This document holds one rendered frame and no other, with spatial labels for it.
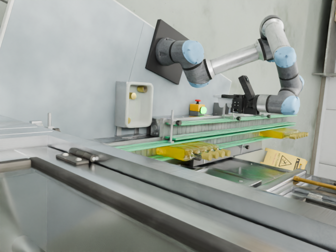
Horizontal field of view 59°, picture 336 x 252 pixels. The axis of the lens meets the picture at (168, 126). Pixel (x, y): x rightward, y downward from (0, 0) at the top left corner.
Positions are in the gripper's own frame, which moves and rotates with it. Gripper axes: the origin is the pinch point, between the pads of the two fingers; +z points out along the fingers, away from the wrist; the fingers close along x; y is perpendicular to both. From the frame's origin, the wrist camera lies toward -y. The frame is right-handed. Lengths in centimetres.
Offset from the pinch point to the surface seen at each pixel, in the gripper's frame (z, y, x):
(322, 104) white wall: 111, 15, 590
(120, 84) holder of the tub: 39.5, -2.2, -26.0
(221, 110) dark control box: 36, 12, 61
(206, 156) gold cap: 3.0, 29.5, -1.8
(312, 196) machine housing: -36, 46, 35
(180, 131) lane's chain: 30.0, 22.3, 10.7
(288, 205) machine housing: -67, 8, -93
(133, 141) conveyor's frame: 30.1, 24.4, -24.6
